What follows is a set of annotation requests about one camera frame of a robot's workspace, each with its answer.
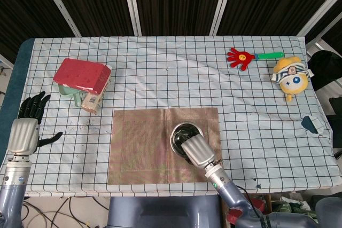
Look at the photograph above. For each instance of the brown woven placemat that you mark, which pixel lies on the brown woven placemat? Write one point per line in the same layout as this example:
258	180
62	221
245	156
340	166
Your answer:
139	148

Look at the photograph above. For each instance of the red hand clapper toy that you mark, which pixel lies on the red hand clapper toy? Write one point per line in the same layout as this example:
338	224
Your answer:
240	57

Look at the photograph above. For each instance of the beige labelled drink bottle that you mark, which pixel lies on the beige labelled drink bottle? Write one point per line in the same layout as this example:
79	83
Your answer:
91	103

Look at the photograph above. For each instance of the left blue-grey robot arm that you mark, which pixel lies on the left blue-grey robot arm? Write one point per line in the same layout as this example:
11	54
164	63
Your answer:
13	190

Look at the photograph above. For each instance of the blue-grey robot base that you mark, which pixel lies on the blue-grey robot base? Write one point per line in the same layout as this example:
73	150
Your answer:
160	212

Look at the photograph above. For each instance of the white partition post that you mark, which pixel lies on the white partition post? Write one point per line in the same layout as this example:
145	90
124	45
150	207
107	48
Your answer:
319	9
222	3
60	5
131	3

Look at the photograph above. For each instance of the stainless steel bowl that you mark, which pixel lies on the stainless steel bowl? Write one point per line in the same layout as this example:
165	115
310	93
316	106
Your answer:
181	132

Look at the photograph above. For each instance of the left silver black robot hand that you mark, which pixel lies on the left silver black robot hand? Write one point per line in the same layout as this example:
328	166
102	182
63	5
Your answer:
25	134

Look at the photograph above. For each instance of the black chair back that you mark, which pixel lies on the black chair back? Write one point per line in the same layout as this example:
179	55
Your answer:
326	67

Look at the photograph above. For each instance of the yellow plush toy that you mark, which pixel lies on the yellow plush toy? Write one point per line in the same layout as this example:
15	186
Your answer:
292	78

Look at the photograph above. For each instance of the light green plate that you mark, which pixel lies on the light green plate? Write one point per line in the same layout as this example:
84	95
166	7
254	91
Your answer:
76	97

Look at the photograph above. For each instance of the white black checkered tablecloth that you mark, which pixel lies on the white black checkered tablecloth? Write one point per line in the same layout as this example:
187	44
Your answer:
187	78

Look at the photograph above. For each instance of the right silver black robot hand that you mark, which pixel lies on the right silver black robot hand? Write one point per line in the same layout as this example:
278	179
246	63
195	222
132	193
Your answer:
197	152

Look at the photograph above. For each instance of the green patterned cloth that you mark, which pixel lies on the green patterned cloth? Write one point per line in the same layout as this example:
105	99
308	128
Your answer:
291	205

